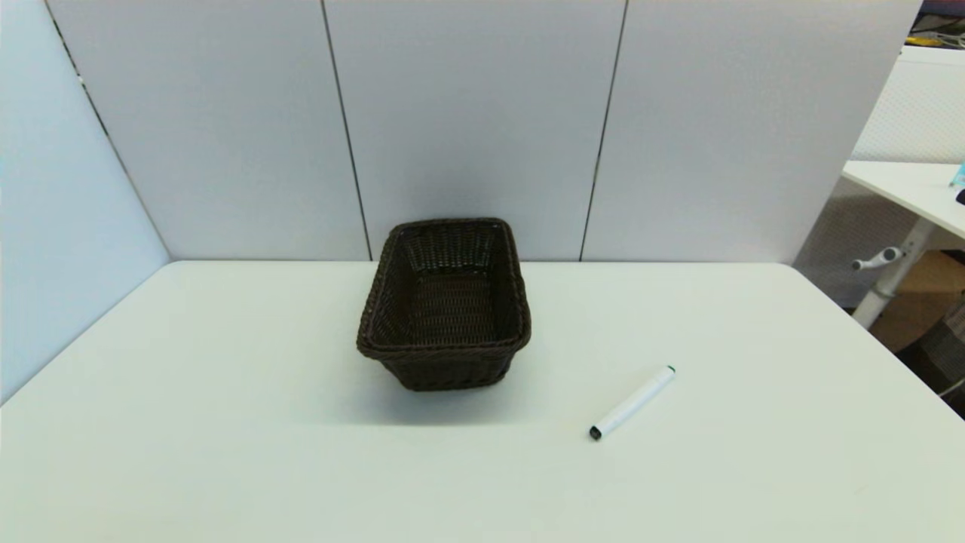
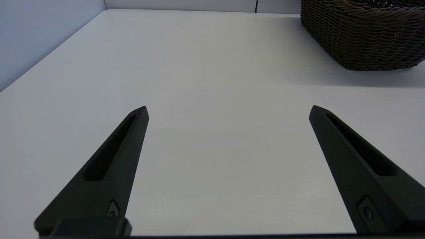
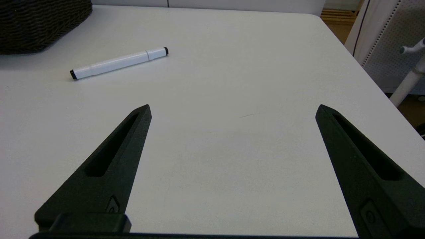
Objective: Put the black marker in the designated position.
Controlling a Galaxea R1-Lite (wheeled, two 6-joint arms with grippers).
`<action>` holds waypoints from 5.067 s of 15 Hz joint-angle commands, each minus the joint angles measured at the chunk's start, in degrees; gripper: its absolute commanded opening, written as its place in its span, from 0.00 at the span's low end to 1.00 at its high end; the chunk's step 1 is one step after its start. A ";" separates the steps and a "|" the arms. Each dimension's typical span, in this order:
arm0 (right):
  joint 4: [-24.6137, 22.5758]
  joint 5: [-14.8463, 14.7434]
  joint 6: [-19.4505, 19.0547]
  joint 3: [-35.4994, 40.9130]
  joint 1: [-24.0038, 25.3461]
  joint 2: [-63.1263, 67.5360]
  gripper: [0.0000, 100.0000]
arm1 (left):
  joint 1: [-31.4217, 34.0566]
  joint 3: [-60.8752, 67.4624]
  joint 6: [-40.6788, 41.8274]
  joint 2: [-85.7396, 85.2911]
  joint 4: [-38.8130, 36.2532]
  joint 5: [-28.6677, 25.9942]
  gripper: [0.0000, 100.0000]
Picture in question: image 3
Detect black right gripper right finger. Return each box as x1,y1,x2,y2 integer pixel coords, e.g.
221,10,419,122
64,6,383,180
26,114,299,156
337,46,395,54
315,104,425,239

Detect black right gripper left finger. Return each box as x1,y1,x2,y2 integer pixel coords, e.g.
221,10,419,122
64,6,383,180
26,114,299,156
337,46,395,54
34,104,152,233

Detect white marker with black caps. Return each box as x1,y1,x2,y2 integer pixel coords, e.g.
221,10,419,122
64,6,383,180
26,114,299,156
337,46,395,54
69,47,169,80

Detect white desk leg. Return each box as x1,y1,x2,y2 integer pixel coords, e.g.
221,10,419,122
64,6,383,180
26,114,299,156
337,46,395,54
389,56,425,108

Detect white perforated partition panel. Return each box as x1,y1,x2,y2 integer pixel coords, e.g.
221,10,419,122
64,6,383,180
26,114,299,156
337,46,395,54
345,0,425,94

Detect dark brown wicker basket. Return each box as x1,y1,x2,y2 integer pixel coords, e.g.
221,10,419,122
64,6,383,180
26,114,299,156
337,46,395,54
0,0,93,55

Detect white desk crank handle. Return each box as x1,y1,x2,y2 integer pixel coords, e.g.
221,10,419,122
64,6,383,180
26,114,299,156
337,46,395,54
399,38,425,55

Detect wooden slatted frame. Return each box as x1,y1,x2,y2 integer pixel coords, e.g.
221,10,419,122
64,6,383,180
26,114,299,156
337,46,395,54
320,8,358,26

